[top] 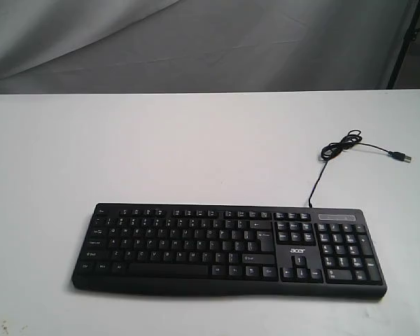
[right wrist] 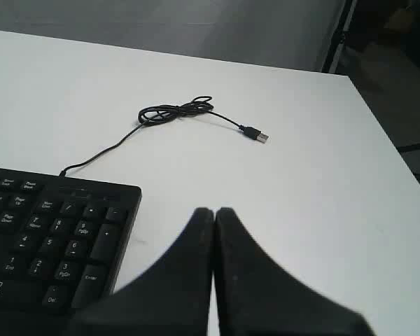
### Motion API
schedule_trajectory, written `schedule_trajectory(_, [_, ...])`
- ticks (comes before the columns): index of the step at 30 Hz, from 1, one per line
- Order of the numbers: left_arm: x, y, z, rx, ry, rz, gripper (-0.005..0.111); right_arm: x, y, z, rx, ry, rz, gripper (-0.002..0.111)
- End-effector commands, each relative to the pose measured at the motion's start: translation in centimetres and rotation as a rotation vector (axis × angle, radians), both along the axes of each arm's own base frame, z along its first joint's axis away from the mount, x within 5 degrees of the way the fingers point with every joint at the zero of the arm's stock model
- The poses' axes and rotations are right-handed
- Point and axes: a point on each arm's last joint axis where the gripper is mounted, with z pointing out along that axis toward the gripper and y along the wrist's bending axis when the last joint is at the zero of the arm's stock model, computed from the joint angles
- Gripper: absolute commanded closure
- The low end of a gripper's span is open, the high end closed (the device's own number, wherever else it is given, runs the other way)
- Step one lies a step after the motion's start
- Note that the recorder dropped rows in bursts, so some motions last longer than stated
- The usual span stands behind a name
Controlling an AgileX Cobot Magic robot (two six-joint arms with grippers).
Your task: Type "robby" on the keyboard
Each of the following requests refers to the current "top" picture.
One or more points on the black acer keyboard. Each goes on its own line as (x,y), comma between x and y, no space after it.
(217,250)

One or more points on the grey backdrop cloth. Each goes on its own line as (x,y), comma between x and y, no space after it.
(77,47)

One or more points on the black tripod stand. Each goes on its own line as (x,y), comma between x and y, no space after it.
(409,34)

